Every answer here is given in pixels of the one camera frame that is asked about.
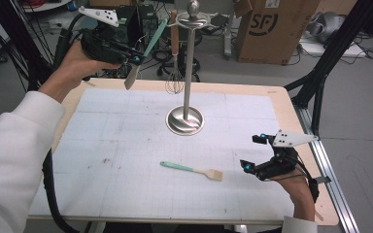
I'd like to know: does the large printed cardboard box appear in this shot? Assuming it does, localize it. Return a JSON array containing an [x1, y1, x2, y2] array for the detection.
[[234, 0, 322, 66]]

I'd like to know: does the white long power strip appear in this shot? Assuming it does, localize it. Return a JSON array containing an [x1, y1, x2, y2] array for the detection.
[[222, 11, 234, 60]]

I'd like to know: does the white flat sheet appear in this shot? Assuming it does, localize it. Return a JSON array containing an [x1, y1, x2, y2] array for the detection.
[[299, 33, 368, 58]]

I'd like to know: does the wire whisk with wooden handle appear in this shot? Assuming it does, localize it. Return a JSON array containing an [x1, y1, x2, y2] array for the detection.
[[164, 9, 187, 96]]

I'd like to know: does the aluminium rail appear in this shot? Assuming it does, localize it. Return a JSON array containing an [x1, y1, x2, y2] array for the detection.
[[295, 105, 360, 233]]

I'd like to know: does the person's right hand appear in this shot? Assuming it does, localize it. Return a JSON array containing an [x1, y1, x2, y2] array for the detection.
[[275, 172, 317, 223]]

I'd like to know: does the white grid mat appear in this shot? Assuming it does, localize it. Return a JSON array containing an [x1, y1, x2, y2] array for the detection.
[[28, 87, 294, 219]]

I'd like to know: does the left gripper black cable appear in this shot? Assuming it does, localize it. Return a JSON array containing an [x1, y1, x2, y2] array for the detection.
[[42, 13, 86, 233]]

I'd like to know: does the tangle of black floor cables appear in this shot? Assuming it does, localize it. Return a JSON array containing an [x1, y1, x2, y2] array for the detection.
[[135, 45, 176, 79]]

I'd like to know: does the plain cardboard box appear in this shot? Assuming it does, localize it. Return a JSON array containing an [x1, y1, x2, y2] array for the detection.
[[318, 0, 358, 16]]

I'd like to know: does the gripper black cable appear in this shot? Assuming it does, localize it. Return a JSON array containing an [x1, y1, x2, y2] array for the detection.
[[42, 13, 86, 233], [295, 159, 321, 203]]

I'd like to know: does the black frame post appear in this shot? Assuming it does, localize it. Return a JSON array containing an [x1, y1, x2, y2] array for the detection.
[[285, 0, 373, 137], [0, 0, 56, 95]]

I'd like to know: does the steel utensil stand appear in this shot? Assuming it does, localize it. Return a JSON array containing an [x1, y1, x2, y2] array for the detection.
[[165, 0, 220, 136]]

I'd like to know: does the grey cloth bundle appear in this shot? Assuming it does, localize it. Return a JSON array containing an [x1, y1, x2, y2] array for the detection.
[[307, 11, 348, 37]]

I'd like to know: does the teal and cream basting brush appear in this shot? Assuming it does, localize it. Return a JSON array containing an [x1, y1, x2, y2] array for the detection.
[[159, 160, 223, 183]]

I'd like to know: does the small cardboard box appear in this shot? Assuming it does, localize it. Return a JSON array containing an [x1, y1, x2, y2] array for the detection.
[[88, 0, 137, 8]]

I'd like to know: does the person's left hand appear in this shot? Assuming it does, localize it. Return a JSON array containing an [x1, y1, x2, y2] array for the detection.
[[38, 40, 122, 105]]

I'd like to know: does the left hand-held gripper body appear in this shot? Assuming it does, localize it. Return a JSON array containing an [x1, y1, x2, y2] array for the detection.
[[78, 5, 125, 65]]

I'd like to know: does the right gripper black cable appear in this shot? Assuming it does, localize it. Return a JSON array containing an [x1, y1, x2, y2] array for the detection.
[[295, 159, 321, 203]]

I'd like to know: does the plain black computer tower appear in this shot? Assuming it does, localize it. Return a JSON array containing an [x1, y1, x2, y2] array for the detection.
[[138, 3, 160, 51]]

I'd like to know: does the round white table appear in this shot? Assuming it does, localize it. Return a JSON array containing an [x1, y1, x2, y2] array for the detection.
[[22, 0, 72, 14]]

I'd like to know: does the black computer tower green label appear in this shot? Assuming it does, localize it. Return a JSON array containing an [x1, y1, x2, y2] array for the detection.
[[115, 5, 144, 50]]

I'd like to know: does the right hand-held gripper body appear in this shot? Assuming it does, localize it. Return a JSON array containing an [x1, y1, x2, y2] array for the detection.
[[254, 129, 321, 183]]

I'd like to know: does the teal and cream silicone spatula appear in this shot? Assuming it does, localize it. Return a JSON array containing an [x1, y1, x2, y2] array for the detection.
[[123, 17, 169, 91]]

